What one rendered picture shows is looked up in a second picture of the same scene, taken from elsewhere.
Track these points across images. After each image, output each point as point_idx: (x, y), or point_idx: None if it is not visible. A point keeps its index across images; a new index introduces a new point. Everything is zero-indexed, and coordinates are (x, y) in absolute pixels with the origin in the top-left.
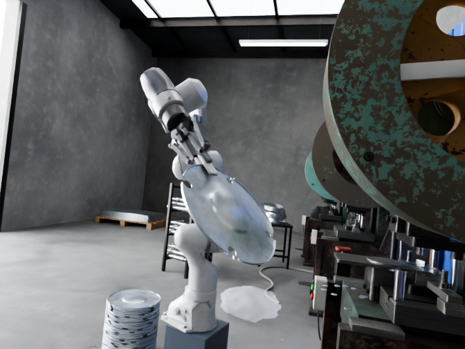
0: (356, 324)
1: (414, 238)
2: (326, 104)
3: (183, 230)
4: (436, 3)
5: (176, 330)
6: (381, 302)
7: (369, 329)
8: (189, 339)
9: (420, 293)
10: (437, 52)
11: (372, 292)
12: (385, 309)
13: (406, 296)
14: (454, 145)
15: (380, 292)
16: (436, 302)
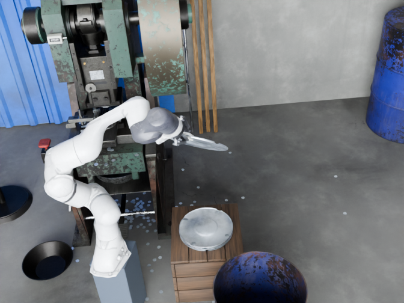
0: (155, 153)
1: (120, 100)
2: (168, 67)
3: (116, 207)
4: None
5: (127, 261)
6: (122, 141)
7: (156, 149)
8: (131, 254)
9: (125, 123)
10: None
11: (116, 142)
12: (131, 142)
13: (129, 128)
14: None
15: (117, 138)
16: None
